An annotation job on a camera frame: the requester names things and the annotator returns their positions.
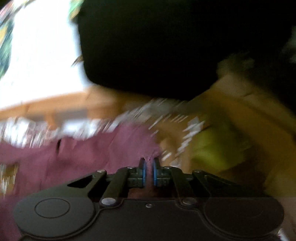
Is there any yellow-green soft object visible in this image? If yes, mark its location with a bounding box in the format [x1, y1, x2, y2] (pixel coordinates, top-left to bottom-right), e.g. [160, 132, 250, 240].
[191, 128, 237, 174]

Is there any black hanging garment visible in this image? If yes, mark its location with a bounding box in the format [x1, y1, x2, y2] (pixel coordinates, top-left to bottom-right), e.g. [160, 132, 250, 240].
[77, 1, 295, 109]

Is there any colourful wall poster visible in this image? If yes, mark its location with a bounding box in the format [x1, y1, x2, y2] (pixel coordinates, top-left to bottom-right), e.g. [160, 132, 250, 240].
[1, 1, 31, 78]

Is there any wooden bed frame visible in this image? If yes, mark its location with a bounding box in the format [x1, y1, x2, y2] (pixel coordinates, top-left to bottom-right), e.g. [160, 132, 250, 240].
[1, 87, 130, 120]

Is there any maroon long-sleeve shirt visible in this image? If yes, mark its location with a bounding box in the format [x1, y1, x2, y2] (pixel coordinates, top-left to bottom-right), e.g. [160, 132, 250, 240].
[1, 123, 162, 240]

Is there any brown PF patterned blanket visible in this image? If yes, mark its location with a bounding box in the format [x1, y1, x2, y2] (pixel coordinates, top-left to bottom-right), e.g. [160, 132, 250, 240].
[0, 97, 296, 200]

